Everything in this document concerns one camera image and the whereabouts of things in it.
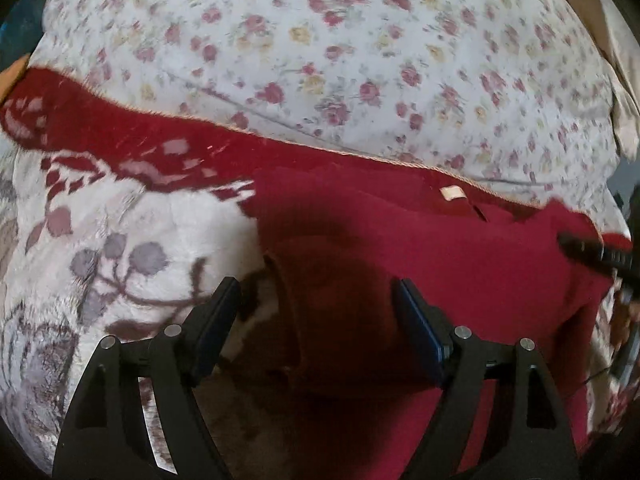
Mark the red knit garment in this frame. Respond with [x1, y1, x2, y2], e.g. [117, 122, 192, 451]
[245, 162, 633, 480]

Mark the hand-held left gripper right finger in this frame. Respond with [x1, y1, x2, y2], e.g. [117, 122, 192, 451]
[392, 278, 581, 480]

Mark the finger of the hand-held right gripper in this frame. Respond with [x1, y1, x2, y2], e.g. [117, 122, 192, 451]
[557, 232, 640, 281]

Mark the beige cloth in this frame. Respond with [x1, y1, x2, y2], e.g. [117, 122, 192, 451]
[582, 0, 640, 158]

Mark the red and white floral blanket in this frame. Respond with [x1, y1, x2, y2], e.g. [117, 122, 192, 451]
[0, 66, 633, 480]

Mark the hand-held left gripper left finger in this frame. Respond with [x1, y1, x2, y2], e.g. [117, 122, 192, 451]
[52, 276, 242, 480]

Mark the white floral bedsheet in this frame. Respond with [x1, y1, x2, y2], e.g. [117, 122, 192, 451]
[27, 0, 626, 226]

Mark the orange object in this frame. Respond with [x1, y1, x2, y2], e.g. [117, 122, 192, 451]
[0, 56, 30, 101]

